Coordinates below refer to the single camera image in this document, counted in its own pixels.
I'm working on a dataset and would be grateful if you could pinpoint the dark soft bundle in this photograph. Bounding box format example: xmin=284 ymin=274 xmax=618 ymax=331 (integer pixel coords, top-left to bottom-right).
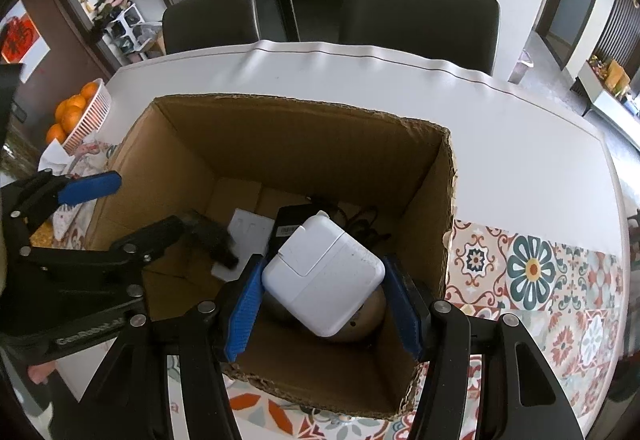
xmin=90 ymin=0 xmax=127 ymax=32

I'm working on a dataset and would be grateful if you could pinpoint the dark grey dining chair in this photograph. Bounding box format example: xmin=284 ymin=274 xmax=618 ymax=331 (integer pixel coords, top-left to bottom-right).
xmin=161 ymin=0 xmax=261 ymax=56
xmin=339 ymin=0 xmax=501 ymax=76

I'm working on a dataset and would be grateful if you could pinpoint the floral fabric tissue box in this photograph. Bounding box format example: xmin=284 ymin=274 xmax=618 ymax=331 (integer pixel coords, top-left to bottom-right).
xmin=37 ymin=139 xmax=120 ymax=242

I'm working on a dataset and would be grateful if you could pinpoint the white trash bin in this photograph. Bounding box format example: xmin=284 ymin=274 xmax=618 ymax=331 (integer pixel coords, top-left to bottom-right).
xmin=509 ymin=49 xmax=536 ymax=84

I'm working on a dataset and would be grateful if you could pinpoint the white low cabinet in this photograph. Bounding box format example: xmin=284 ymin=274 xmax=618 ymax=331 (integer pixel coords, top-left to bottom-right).
xmin=570 ymin=60 xmax=640 ymax=147

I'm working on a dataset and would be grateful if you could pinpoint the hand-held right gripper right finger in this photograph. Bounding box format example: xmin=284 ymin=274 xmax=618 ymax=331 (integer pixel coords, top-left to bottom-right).
xmin=382 ymin=256 xmax=586 ymax=440

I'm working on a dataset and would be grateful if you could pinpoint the white power adapter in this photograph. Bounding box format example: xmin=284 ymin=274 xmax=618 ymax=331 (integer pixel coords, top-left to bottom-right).
xmin=261 ymin=211 xmax=387 ymax=338

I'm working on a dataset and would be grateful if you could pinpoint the red door poster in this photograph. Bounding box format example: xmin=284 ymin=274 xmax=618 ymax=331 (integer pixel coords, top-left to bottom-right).
xmin=0 ymin=0 xmax=51 ymax=71

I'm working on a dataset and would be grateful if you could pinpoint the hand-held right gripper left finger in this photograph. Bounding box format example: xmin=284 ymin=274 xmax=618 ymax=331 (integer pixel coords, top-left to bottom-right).
xmin=97 ymin=254 xmax=267 ymax=440

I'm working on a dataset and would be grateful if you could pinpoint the black cable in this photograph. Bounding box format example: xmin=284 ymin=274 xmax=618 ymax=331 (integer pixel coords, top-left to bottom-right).
xmin=305 ymin=192 xmax=394 ymax=247

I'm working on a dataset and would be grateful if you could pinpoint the yellow paper bag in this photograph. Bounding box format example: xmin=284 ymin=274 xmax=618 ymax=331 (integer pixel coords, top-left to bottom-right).
xmin=607 ymin=60 xmax=631 ymax=91

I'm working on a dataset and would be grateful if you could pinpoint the pink round chick device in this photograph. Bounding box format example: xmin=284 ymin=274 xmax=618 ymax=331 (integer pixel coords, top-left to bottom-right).
xmin=262 ymin=284 xmax=389 ymax=345

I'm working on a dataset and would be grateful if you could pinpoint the white battery charger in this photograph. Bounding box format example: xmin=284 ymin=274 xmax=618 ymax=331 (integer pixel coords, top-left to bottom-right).
xmin=210 ymin=207 xmax=276 ymax=282

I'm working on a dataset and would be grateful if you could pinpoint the white plastic basket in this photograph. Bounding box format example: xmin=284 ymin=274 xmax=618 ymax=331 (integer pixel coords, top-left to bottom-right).
xmin=62 ymin=78 xmax=114 ymax=154

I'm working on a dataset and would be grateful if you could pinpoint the brown entry door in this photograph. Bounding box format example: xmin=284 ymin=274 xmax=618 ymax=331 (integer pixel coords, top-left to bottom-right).
xmin=0 ymin=0 xmax=121 ymax=91

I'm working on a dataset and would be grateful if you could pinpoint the brown cardboard box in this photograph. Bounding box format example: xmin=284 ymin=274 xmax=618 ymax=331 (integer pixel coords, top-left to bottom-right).
xmin=85 ymin=92 xmax=459 ymax=422

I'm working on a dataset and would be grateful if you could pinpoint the white shoe rack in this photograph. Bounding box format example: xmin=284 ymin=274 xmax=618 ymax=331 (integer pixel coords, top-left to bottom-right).
xmin=102 ymin=2 xmax=147 ymax=64

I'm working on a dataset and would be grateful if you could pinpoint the patterned table runner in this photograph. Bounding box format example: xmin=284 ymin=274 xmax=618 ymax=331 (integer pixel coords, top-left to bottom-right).
xmin=50 ymin=140 xmax=629 ymax=440

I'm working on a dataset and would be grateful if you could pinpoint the person's left hand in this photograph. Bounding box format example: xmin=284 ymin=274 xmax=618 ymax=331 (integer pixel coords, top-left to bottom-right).
xmin=27 ymin=364 xmax=59 ymax=387

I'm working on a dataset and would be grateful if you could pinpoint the black power adapter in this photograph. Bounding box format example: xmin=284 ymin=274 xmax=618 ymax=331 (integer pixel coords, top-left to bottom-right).
xmin=270 ymin=204 xmax=332 ymax=252

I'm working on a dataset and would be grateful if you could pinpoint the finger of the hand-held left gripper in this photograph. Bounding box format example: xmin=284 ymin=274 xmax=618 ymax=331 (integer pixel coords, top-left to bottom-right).
xmin=22 ymin=212 xmax=239 ymax=271
xmin=0 ymin=172 xmax=123 ymax=242

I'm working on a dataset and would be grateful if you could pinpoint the dark slatted wall panel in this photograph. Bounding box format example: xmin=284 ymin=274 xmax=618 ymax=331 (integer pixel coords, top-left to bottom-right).
xmin=595 ymin=0 xmax=640 ymax=72

